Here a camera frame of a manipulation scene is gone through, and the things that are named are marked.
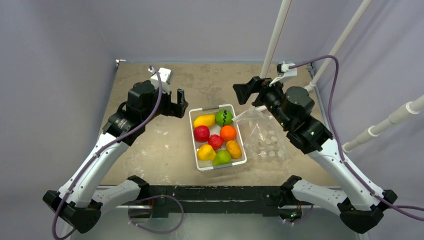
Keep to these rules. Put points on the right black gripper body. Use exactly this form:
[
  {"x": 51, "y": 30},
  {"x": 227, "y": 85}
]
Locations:
[{"x": 258, "y": 91}]

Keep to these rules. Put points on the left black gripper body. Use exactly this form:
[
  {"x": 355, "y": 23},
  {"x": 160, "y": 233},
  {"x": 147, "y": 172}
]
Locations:
[{"x": 167, "y": 107}]

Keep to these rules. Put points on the red apple toy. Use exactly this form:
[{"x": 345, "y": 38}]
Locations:
[{"x": 201, "y": 134}]

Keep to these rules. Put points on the clear zip top bag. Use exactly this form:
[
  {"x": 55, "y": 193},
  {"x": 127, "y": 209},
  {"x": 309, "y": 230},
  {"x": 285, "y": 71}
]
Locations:
[{"x": 263, "y": 140}]

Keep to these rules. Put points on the orange toy fruit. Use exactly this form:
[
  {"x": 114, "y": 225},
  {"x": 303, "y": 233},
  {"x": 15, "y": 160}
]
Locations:
[{"x": 228, "y": 133}]

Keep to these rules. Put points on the red strawberry toy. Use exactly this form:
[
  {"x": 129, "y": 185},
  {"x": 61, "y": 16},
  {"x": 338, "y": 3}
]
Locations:
[{"x": 215, "y": 141}]

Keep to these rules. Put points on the green striped melon toy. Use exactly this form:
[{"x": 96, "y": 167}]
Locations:
[{"x": 224, "y": 118}]

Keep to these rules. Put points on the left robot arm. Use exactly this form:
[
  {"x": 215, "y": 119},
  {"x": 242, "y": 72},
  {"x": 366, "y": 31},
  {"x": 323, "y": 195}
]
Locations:
[{"x": 79, "y": 202}]

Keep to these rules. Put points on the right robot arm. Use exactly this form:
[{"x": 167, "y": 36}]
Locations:
[{"x": 359, "y": 203}]

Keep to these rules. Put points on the yellow mango toy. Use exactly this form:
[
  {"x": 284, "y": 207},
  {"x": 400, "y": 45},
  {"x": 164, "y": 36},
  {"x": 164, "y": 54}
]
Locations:
[{"x": 208, "y": 120}]

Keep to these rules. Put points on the yellow pear toy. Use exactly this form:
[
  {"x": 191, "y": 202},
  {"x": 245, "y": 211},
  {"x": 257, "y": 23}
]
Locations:
[{"x": 206, "y": 153}]

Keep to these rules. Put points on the orange-yellow potato toy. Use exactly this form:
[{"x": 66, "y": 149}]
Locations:
[{"x": 233, "y": 149}]

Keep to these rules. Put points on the white plastic basket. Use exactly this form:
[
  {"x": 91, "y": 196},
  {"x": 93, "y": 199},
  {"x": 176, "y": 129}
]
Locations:
[{"x": 207, "y": 165}]

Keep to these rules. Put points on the white jointed pipe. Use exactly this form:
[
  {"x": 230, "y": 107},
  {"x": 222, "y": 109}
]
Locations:
[{"x": 403, "y": 113}]

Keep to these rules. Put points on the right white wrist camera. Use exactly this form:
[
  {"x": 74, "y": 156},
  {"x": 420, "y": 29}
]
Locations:
[{"x": 286, "y": 72}]

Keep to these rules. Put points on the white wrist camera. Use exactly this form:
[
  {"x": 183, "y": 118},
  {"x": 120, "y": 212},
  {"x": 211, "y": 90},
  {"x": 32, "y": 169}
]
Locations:
[
  {"x": 286, "y": 72},
  {"x": 165, "y": 77}
]

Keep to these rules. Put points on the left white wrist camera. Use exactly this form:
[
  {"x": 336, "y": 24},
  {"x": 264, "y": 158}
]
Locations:
[{"x": 165, "y": 77}]

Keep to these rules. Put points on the white pipe frame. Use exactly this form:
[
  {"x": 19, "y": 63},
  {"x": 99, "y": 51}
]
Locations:
[{"x": 311, "y": 29}]

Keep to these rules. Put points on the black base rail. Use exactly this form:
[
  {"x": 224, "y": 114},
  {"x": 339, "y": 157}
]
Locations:
[{"x": 263, "y": 200}]

